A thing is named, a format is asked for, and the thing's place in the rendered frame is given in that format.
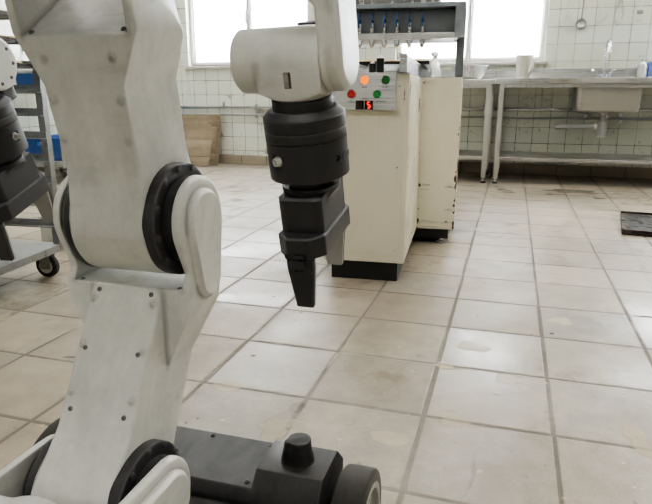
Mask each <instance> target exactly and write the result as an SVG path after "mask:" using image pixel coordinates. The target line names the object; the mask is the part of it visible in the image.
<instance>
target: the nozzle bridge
mask: <svg viewBox="0 0 652 504"><path fill-rule="evenodd" d="M412 9H413V11H412V14H411V19H412V20H411V22H412V33H407V32H408V22H409V17H410V13H411V10H412ZM425 9H426V11H425V14H424V22H425V30H424V31H425V32H424V33H420V24H421V19H422V17H423V13H424V10H425ZM374 10H375V12H374V14H373V18H372V20H374V34H370V24H371V17H372V13H373V11H374ZM386 10H388V11H387V13H386V16H385V19H386V24H387V31H386V32H387V33H382V32H383V31H382V25H383V20H384V15H385V12H386ZM399 10H401V11H400V12H399V15H398V19H399V33H395V23H396V18H397V14H398V11H399ZM361 11H363V12H362V13H361V16H360V20H361V24H362V34H358V40H362V45H369V40H375V44H381V40H387V44H394V40H396V39H398V40H400V42H399V44H406V41H407V39H412V44H419V39H425V43H456V61H455V77H462V78H463V67H464V50H465V37H466V35H465V34H466V16H467V1H457V2H456V1H450V2H419V3H388V4H358V5H356V17H357V31H358V19H359V15H360V12H361Z"/></svg>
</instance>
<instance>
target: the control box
mask: <svg viewBox="0 0 652 504"><path fill-rule="evenodd" d="M362 76H367V77H368V78H369V82H368V83H367V84H362V83H361V81H360V80H361V77H362ZM383 76H388V77H389V78H390V82H389V83H388V84H383V83H382V81H381V79H382V77H383ZM350 90H353V91H354V92H355V97H354V98H349V97H348V95H347V93H348V91H350ZM376 90H379V91H380V92H381V97H380V98H375V97H374V96H373V93H374V91H376ZM335 101H336V102H338V103H339V104H340V105H341V106H342V107H344V108H345V110H396V101H397V73H396V72H394V73H358V76H357V79H356V82H355V83H354V84H353V86H352V87H351V88H350V89H349V90H347V91H335ZM358 101H361V102H362V108H361V109H358ZM367 101H370V102H371V108H370V109H367Z"/></svg>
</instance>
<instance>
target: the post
mask: <svg viewBox="0 0 652 504"><path fill-rule="evenodd" d="M32 73H33V81H34V85H41V93H35V97H36V105H37V108H43V109H44V116H38V122H39V130H40V131H46V135H47V139H41V146H42V154H49V160H50V162H43V163H44V171H45V176H52V184H48V185H49V188H50V192H51V195H52V198H55V195H56V192H57V181H56V172H55V164H54V155H53V147H52V138H51V130H50V121H49V113H48V104H47V96H46V88H45V85H44V84H43V82H42V80H41V79H40V77H39V75H38V74H37V72H36V71H35V69H32ZM52 236H53V244H59V245H60V251H62V250H64V248H63V246H62V244H61V242H60V240H59V238H58V236H57V233H56V231H55V228H52Z"/></svg>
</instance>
